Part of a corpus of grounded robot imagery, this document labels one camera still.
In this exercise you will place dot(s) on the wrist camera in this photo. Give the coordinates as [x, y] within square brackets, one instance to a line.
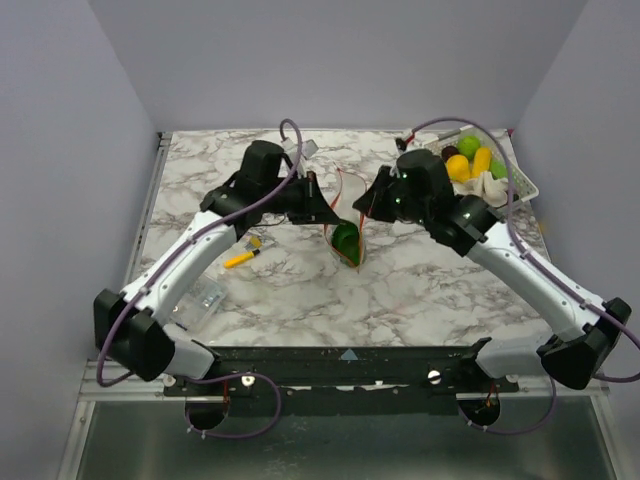
[309, 148]
[401, 144]

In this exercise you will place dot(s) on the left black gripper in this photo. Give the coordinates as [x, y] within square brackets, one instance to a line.
[316, 209]

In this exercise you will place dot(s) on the white dumpling toy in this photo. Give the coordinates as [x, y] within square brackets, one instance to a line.
[493, 191]

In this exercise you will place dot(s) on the clear zip bag orange zipper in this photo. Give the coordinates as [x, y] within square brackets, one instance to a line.
[351, 187]

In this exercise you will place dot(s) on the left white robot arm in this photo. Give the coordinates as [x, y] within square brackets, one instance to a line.
[133, 326]

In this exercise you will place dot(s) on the white green bok choy toy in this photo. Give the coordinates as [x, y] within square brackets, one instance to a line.
[345, 242]

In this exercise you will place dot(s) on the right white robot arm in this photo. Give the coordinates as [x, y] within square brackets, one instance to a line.
[583, 326]

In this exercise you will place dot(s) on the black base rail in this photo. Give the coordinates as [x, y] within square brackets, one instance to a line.
[342, 381]

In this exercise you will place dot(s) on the white perforated plastic basket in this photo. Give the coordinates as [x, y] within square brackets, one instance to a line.
[524, 189]

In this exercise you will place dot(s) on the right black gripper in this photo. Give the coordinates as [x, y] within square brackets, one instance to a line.
[385, 195]

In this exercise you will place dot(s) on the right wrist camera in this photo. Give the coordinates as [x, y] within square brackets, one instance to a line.
[401, 144]

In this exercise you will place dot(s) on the clear plastic screw box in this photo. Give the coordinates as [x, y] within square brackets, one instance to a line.
[201, 300]

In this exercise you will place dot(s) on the yellow round lemon toy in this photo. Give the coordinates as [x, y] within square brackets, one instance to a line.
[458, 168]

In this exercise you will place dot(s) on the yellow corn toy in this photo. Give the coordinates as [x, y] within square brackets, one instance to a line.
[481, 161]

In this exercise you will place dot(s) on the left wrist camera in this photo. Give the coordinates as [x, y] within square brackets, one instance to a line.
[309, 148]

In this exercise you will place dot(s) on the green cabbage toy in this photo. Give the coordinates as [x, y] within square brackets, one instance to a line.
[468, 146]

